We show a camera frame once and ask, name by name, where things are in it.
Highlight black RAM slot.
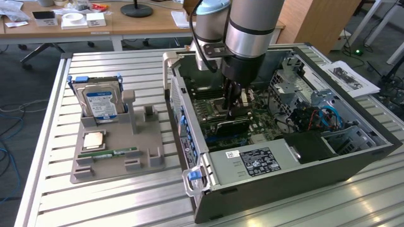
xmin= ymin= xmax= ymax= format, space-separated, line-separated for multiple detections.
xmin=190 ymin=91 xmax=224 ymax=100
xmin=190 ymin=85 xmax=224 ymax=93

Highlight white desk frame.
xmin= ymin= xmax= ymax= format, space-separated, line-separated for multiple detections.
xmin=346 ymin=0 xmax=404 ymax=64

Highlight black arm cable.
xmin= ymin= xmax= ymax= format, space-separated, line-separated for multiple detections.
xmin=188 ymin=0 xmax=218 ymax=73

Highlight green graphics card black cooler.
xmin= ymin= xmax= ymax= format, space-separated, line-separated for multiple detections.
xmin=214 ymin=117 xmax=250 ymax=136

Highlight white papers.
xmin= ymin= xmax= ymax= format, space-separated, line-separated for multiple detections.
xmin=169 ymin=10 xmax=197 ymax=29

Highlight white floor cable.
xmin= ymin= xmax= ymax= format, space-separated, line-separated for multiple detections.
xmin=0 ymin=99 xmax=48 ymax=113

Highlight silver disk bay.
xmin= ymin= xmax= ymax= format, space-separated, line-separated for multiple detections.
xmin=320 ymin=125 xmax=378 ymax=157

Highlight dark grey open PC case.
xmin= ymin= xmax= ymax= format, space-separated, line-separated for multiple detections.
xmin=162 ymin=46 xmax=394 ymax=224

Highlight dark jar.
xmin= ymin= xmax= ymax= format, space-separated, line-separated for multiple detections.
xmin=73 ymin=0 xmax=90 ymax=11

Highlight clear plastic bag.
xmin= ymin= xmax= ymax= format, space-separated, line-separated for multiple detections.
xmin=0 ymin=0 xmax=30 ymax=22

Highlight white box with black top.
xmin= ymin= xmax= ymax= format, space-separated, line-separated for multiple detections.
xmin=30 ymin=10 xmax=60 ymax=27

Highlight flat white box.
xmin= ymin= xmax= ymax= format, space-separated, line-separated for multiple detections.
xmin=60 ymin=17 xmax=89 ymax=30

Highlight hard disk with blue caddy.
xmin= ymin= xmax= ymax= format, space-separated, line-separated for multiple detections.
xmin=68 ymin=73 xmax=128 ymax=124

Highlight black office chair base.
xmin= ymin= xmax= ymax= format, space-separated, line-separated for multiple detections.
xmin=18 ymin=41 xmax=94 ymax=70

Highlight blue wire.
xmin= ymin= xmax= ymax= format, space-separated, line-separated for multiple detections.
xmin=317 ymin=105 xmax=345 ymax=131

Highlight black round lamp base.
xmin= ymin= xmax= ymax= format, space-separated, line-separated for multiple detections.
xmin=120 ymin=0 xmax=154 ymax=18

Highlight blue floor cable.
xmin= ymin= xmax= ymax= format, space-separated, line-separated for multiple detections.
xmin=0 ymin=113 xmax=24 ymax=204

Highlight stack of printed papers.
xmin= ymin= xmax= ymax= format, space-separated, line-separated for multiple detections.
xmin=318 ymin=60 xmax=381 ymax=99

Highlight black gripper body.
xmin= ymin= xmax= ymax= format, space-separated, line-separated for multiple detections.
xmin=220 ymin=55 xmax=266 ymax=86

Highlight white socket box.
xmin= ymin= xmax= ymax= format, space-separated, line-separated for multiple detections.
xmin=336 ymin=30 xmax=352 ymax=52

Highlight plain white box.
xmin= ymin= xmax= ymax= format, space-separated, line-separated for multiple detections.
xmin=85 ymin=12 xmax=106 ymax=28

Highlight wooden cabinet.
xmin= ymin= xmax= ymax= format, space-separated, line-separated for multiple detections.
xmin=273 ymin=0 xmax=362 ymax=54

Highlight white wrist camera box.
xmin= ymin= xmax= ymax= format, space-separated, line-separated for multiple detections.
xmin=194 ymin=44 xmax=234 ymax=71

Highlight red wire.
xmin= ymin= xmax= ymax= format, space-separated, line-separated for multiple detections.
xmin=310 ymin=110 xmax=320 ymax=130

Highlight silver metal drive cage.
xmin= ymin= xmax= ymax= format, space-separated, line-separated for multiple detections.
xmin=268 ymin=51 xmax=317 ymax=119

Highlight green motherboard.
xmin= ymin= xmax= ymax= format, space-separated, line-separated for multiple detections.
xmin=188 ymin=79 xmax=285 ymax=152

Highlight black plastic shroud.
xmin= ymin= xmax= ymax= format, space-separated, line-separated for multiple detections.
xmin=282 ymin=131 xmax=338 ymax=166

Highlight CPU socket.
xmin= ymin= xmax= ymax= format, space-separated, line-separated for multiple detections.
xmin=210 ymin=96 xmax=225 ymax=114

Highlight silver CPU chip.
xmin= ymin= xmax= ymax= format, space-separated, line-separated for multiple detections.
xmin=82 ymin=131 xmax=106 ymax=150

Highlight brown cardboard box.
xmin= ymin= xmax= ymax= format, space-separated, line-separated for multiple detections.
xmin=182 ymin=0 xmax=202 ymax=16

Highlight black wire bundle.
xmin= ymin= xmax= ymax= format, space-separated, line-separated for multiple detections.
xmin=273 ymin=108 xmax=313 ymax=133

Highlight silver power supply unit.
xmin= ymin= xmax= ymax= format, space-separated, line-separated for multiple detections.
xmin=208 ymin=139 xmax=300 ymax=185

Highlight white tape roll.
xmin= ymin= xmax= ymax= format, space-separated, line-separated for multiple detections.
xmin=61 ymin=13 xmax=82 ymax=24

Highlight grey parts rack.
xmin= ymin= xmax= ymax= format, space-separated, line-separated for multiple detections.
xmin=69 ymin=89 xmax=166 ymax=184

